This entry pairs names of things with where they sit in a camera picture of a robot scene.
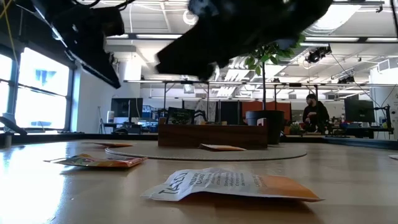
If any green leafy plant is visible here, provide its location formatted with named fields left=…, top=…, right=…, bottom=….
left=243, top=33, right=307, bottom=112

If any yellow cable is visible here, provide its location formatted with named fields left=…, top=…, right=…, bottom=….
left=0, top=0, right=16, bottom=63

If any black aluminium table frame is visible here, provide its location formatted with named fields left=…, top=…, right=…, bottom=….
left=0, top=115, right=398, bottom=151

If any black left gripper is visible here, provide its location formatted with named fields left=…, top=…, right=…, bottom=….
left=66, top=6, right=126, bottom=90

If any black plant pot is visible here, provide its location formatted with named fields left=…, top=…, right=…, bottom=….
left=245, top=110, right=285, bottom=146

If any black ceiling camera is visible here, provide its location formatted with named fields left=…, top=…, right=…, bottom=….
left=305, top=45, right=332, bottom=65

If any black background monitor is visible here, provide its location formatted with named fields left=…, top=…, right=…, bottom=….
left=344, top=100, right=376, bottom=124
left=111, top=98, right=144, bottom=119

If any orange partition panel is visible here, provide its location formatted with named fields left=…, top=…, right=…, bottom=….
left=241, top=100, right=292, bottom=125

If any wooden three-compartment tray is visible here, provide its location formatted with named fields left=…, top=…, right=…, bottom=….
left=157, top=116, right=269, bottom=150

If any large window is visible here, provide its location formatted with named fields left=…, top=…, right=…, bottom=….
left=0, top=46, right=76, bottom=132

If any round grey table mat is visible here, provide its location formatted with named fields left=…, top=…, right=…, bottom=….
left=104, top=143, right=308, bottom=162

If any black Ahmad tea packet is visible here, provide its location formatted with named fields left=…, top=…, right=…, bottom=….
left=165, top=106, right=196, bottom=126

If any person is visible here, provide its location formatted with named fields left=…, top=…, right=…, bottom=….
left=301, top=93, right=331, bottom=133

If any dark background desk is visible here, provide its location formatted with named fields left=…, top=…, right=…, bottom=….
left=101, top=122, right=156, bottom=135
left=323, top=126, right=396, bottom=139

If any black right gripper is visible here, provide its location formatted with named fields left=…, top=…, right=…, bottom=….
left=155, top=0, right=334, bottom=81

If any black metal rack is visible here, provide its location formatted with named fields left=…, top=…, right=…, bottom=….
left=124, top=79, right=321, bottom=125

